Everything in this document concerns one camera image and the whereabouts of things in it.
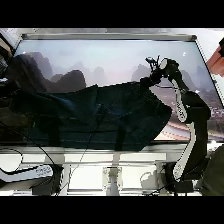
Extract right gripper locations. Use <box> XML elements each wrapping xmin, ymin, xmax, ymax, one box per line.
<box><xmin>139</xmin><ymin>70</ymin><xmax>165</xmax><ymax>90</ymax></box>

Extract black garment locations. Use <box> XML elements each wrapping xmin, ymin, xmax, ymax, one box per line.
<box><xmin>9</xmin><ymin>80</ymin><xmax>174</xmax><ymax>153</ymax></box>

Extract silver frame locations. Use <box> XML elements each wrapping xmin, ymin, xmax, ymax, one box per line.
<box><xmin>0</xmin><ymin>31</ymin><xmax>224</xmax><ymax>197</ymax></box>

